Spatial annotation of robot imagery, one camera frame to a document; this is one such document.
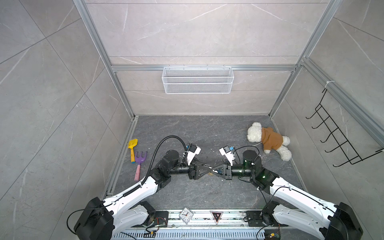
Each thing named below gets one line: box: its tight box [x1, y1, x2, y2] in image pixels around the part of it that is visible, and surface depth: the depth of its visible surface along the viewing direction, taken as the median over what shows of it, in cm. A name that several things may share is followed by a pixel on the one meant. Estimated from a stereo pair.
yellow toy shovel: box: [128, 138, 138, 164], surface depth 100 cm
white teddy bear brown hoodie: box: [247, 122, 292, 161], surface depth 99 cm
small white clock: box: [179, 207, 194, 225], surface depth 75 cm
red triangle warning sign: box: [209, 210, 224, 225], surface depth 76 cm
